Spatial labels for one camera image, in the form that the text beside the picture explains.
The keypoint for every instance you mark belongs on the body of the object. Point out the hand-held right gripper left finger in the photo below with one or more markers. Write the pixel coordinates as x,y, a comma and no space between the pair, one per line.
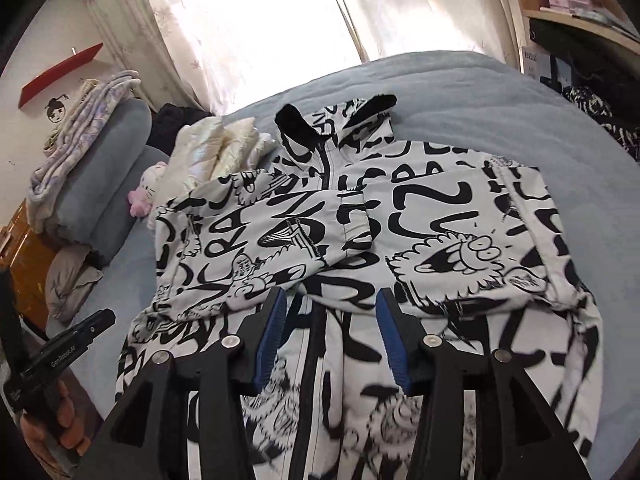
270,345

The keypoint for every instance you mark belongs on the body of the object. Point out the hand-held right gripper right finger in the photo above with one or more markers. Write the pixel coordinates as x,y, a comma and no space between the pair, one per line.
395,345

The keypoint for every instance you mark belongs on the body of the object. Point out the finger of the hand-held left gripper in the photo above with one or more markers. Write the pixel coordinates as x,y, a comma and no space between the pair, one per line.
95,327

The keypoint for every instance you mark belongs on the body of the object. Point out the black and white printed jacket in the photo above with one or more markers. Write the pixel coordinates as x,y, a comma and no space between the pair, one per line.
450,200

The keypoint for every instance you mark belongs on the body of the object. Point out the person's left hand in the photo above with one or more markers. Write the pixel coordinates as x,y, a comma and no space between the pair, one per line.
77,415

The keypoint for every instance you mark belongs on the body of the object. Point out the beige cloth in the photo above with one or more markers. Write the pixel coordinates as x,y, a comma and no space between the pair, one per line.
70,280

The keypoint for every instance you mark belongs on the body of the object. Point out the brown wooden cabinet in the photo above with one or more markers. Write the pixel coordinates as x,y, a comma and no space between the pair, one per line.
20,260

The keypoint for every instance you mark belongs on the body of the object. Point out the white and pink plush toy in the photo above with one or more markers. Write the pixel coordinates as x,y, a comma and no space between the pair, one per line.
145,195

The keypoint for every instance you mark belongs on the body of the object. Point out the folded grey-blue quilt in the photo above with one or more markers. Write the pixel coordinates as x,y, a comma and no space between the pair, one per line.
100,170

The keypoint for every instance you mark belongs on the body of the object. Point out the floral purple blanket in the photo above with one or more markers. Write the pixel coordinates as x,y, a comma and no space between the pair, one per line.
85,125

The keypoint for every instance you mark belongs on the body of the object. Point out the cream puffer jacket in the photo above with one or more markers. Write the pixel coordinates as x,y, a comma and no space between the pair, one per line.
210,145

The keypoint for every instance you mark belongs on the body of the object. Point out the grey-blue bed sheet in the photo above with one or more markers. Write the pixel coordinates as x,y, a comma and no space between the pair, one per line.
500,95

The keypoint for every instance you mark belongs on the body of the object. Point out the black cloth with white print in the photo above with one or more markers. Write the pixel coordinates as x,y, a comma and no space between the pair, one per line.
595,105

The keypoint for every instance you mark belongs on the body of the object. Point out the white printed box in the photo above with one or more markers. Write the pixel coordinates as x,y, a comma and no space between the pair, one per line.
532,62

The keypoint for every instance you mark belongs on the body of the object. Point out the sheer patterned curtain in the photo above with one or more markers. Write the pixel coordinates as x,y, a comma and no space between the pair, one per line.
425,5
225,20

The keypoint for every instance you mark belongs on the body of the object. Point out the long black bag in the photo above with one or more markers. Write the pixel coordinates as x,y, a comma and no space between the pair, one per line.
590,55

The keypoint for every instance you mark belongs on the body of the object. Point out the light wooden shelf unit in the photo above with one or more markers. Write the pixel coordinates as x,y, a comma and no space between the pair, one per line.
560,14

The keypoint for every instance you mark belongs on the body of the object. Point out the cartoon wall sticker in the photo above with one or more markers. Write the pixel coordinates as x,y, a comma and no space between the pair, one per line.
55,110

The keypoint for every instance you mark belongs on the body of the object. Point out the red wall shelf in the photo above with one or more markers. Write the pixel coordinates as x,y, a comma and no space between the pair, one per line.
60,72

